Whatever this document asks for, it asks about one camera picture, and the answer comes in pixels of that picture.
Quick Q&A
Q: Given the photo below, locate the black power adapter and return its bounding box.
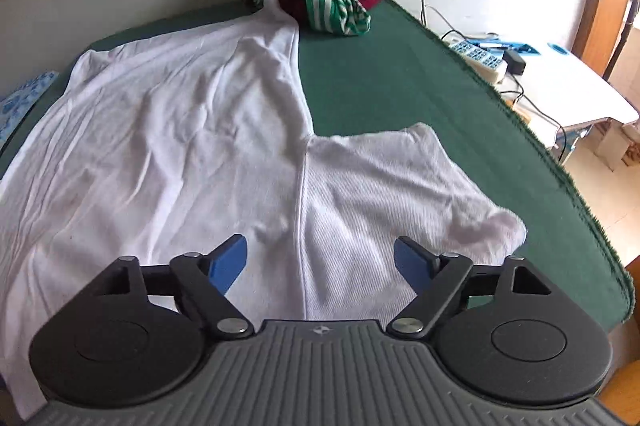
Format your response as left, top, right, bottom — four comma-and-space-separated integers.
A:
502, 49, 527, 76

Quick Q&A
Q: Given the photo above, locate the green table cover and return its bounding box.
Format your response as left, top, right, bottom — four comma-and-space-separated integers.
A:
0, 0, 633, 338

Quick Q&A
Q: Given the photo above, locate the white shirt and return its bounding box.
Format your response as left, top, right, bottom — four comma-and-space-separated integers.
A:
0, 0, 529, 422

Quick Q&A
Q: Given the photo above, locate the white power strip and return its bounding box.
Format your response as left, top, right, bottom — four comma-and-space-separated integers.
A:
442, 33, 511, 83

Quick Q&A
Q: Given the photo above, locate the white side table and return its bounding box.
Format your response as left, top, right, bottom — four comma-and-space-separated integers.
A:
440, 31, 640, 153

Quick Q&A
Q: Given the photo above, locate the blue patterned cloth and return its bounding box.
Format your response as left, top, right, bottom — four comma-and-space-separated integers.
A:
0, 71, 57, 143

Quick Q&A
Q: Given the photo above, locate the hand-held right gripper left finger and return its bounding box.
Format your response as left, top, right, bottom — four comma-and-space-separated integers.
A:
95, 233, 253, 339

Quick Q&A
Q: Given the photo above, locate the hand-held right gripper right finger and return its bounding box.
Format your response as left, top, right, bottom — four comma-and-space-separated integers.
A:
390, 236, 553, 339

